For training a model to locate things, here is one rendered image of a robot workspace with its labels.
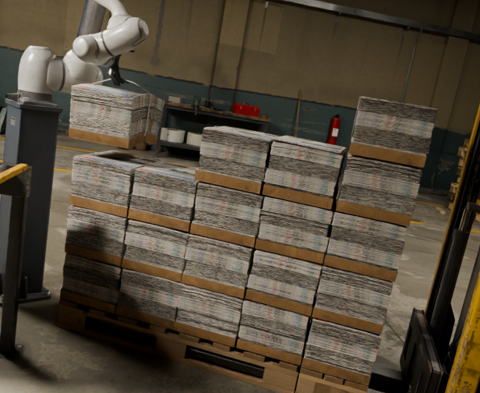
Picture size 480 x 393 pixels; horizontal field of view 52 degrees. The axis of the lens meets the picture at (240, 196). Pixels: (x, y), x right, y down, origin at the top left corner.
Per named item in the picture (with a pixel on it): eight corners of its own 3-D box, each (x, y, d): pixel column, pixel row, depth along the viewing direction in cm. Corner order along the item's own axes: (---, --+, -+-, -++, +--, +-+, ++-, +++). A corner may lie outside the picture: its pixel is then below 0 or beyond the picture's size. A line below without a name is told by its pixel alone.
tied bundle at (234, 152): (218, 171, 244) (225, 125, 240) (276, 183, 239) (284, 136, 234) (193, 181, 208) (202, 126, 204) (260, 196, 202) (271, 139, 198)
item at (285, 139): (285, 136, 233) (286, 134, 233) (346, 148, 227) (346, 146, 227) (270, 140, 198) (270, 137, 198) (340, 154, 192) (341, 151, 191)
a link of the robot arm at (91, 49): (93, 71, 204) (121, 59, 201) (72, 64, 189) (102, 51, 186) (85, 46, 204) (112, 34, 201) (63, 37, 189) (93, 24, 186)
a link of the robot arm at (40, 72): (12, 87, 242) (16, 41, 238) (51, 93, 254) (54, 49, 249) (22, 91, 230) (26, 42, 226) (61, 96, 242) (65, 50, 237)
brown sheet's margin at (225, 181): (218, 170, 244) (220, 161, 243) (275, 182, 238) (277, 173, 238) (193, 179, 208) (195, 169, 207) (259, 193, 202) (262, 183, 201)
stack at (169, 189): (96, 297, 272) (114, 149, 256) (304, 355, 249) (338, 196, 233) (54, 326, 235) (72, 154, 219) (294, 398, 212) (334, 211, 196)
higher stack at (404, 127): (302, 355, 249) (358, 97, 224) (362, 372, 243) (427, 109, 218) (292, 397, 212) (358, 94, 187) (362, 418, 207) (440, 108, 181)
